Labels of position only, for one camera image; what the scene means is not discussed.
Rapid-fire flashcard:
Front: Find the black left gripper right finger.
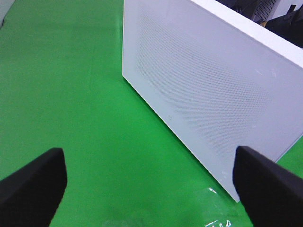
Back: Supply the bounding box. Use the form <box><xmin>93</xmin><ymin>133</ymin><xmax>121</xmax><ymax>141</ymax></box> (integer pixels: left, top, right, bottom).
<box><xmin>232</xmin><ymin>146</ymin><xmax>303</xmax><ymax>227</ymax></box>

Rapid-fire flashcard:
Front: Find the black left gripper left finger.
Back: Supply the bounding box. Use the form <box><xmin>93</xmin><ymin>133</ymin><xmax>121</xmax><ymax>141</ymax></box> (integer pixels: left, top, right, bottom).
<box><xmin>0</xmin><ymin>148</ymin><xmax>68</xmax><ymax>227</ymax></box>

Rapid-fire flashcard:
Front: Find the white microwave door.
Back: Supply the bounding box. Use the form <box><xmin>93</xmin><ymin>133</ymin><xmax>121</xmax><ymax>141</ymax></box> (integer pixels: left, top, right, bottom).
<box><xmin>122</xmin><ymin>0</ymin><xmax>303</xmax><ymax>201</ymax></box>

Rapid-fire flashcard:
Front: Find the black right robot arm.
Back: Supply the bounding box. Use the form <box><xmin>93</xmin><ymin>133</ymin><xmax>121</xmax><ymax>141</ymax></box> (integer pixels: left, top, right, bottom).
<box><xmin>265</xmin><ymin>6</ymin><xmax>303</xmax><ymax>48</ymax></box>

